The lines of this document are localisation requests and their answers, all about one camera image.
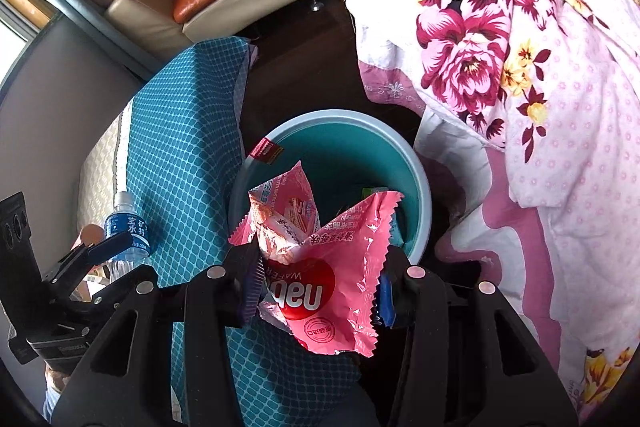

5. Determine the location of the floral printed blanket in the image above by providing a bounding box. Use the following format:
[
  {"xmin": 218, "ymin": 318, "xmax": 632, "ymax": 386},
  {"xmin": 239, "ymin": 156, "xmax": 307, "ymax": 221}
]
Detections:
[{"xmin": 305, "ymin": 0, "xmax": 640, "ymax": 427}]

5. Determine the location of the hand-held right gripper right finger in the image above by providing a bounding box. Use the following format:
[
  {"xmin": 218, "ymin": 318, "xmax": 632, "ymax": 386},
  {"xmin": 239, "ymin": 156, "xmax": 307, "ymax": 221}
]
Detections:
[{"xmin": 377, "ymin": 249, "xmax": 581, "ymax": 427}]

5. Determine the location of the teal and beige patterned mat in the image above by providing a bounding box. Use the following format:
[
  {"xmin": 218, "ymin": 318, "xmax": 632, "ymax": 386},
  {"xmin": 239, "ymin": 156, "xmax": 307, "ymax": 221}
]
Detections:
[{"xmin": 77, "ymin": 36, "xmax": 363, "ymax": 427}]

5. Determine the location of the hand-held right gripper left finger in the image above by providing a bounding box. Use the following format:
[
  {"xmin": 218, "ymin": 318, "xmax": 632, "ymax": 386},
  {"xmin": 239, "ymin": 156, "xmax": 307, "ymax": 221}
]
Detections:
[{"xmin": 50, "ymin": 244, "xmax": 268, "ymax": 427}]

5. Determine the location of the person's blue jeans leg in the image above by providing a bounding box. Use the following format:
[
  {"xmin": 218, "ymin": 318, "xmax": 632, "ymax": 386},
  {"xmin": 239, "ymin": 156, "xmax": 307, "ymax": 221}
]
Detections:
[{"xmin": 42, "ymin": 392, "xmax": 69, "ymax": 426}]

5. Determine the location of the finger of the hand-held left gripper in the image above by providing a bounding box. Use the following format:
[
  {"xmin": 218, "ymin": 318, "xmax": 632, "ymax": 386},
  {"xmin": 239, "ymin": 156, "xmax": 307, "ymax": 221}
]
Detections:
[
  {"xmin": 42, "ymin": 231, "xmax": 134, "ymax": 296},
  {"xmin": 75, "ymin": 266, "xmax": 159, "ymax": 309}
]

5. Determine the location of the teal plastic waste bin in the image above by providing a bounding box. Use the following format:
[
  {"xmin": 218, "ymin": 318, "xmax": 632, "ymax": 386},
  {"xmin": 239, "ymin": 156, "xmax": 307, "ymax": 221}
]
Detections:
[{"xmin": 227, "ymin": 108, "xmax": 432, "ymax": 268}]

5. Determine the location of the person's left hand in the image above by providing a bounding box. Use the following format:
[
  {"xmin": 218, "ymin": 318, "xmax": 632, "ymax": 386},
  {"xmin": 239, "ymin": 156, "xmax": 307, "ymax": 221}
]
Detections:
[{"xmin": 44, "ymin": 361, "xmax": 77, "ymax": 396}]

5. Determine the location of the pink wafer wrapper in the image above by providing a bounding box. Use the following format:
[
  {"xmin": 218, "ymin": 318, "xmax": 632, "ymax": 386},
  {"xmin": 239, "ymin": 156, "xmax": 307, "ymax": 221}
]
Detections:
[{"xmin": 227, "ymin": 161, "xmax": 405, "ymax": 358}]

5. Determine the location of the clear water bottle blue label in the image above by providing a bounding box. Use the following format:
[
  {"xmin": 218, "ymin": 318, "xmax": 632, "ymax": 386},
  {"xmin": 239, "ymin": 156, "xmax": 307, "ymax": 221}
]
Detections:
[{"xmin": 102, "ymin": 192, "xmax": 154, "ymax": 284}]

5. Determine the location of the small red wrapper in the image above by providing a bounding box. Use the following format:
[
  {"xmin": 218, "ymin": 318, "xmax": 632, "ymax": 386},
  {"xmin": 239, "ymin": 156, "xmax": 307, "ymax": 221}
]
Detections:
[{"xmin": 250, "ymin": 139, "xmax": 284, "ymax": 166}]

